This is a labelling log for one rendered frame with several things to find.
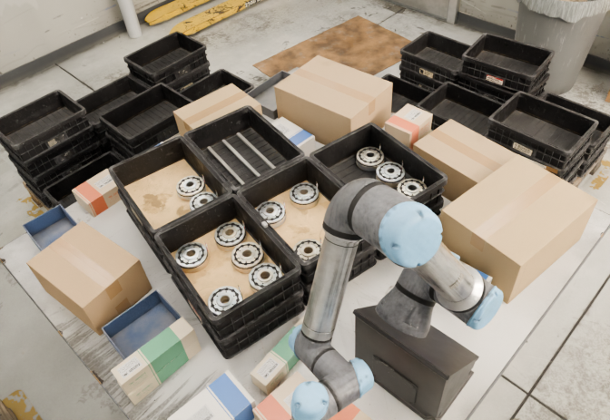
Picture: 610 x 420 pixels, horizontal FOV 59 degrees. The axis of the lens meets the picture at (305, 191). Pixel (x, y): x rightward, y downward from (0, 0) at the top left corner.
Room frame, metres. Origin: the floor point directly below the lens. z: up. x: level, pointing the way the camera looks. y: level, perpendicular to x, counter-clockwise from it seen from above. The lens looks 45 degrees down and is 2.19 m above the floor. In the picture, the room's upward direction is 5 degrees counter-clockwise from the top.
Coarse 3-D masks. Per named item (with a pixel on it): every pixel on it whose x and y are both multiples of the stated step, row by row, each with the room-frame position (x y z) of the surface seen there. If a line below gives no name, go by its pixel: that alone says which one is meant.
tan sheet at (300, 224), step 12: (288, 192) 1.37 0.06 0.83; (288, 204) 1.31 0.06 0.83; (324, 204) 1.29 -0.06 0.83; (288, 216) 1.25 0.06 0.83; (300, 216) 1.25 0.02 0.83; (312, 216) 1.24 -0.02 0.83; (276, 228) 1.21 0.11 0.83; (288, 228) 1.20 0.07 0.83; (300, 228) 1.20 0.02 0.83; (312, 228) 1.19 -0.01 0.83; (288, 240) 1.15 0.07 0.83
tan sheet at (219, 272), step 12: (204, 240) 1.18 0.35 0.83; (252, 240) 1.16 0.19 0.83; (216, 252) 1.12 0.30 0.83; (228, 252) 1.12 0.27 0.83; (264, 252) 1.10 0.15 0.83; (216, 264) 1.07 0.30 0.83; (228, 264) 1.07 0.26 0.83; (192, 276) 1.04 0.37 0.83; (204, 276) 1.03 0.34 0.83; (216, 276) 1.03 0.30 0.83; (228, 276) 1.02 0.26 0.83; (240, 276) 1.02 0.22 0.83; (204, 288) 0.98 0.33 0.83; (216, 288) 0.98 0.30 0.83; (204, 300) 0.94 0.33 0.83
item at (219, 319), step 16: (208, 208) 1.23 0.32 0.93; (176, 224) 1.17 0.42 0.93; (160, 240) 1.11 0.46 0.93; (272, 240) 1.07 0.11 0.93; (288, 256) 1.01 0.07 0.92; (176, 272) 1.00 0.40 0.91; (288, 272) 0.94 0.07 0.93; (192, 288) 0.91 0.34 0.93; (272, 288) 0.90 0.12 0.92; (240, 304) 0.85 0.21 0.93; (224, 320) 0.81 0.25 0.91
